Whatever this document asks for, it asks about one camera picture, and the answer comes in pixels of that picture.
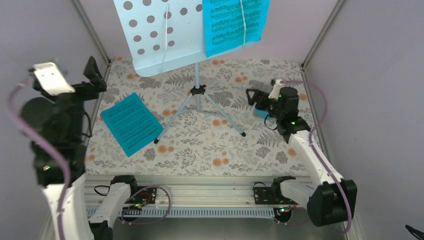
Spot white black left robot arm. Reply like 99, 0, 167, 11
18, 56, 140, 240

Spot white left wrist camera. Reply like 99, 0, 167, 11
33, 61, 76, 96

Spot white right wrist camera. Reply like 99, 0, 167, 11
268, 78, 284, 100

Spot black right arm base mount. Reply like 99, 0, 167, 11
253, 186, 294, 205

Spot black object at corner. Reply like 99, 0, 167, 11
405, 224, 424, 240

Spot floral patterned table mat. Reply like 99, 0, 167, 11
85, 57, 314, 177

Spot light blue music stand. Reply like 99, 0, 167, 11
113, 0, 246, 144

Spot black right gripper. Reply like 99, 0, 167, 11
245, 88, 283, 120

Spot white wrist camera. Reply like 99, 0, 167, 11
268, 78, 284, 100
33, 61, 76, 96

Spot blue metronome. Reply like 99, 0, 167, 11
253, 108, 269, 119

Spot blue sheet music pages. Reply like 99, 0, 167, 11
202, 0, 271, 58

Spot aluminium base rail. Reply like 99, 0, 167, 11
84, 175, 313, 229

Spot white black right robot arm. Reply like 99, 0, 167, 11
245, 86, 358, 232

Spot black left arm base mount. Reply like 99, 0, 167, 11
128, 188, 157, 205

